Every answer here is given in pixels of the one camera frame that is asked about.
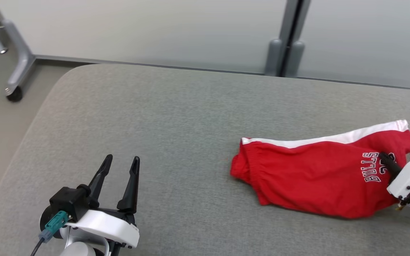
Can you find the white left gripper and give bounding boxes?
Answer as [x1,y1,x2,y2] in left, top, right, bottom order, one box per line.
[64,154,141,248]

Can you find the red shorts with white stripe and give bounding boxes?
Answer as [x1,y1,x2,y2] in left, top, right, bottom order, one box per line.
[230,120,410,219]

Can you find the white partition panel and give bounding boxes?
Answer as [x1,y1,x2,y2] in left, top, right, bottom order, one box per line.
[0,0,287,74]
[296,0,410,90]

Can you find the black caster wheel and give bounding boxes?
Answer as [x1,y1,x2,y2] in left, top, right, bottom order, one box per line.
[6,86,23,102]

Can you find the grey partition leg with foot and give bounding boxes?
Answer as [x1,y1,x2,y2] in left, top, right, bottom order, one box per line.
[0,0,36,96]

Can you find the teal connector with black cable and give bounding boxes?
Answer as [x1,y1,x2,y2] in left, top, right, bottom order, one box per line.
[31,210,69,256]

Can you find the grey partition post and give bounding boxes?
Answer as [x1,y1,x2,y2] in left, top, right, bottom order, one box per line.
[265,0,300,76]
[284,0,312,78]

